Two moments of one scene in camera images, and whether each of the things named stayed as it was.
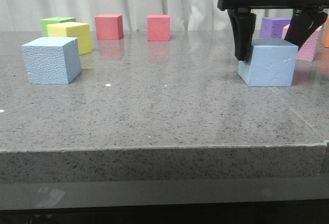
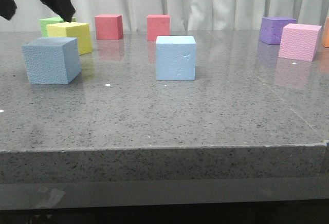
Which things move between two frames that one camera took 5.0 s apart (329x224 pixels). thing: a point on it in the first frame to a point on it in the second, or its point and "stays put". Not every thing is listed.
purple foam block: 272,28 stays put
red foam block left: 109,26 stays put
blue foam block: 52,60 stays put
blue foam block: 271,62 to 175,58
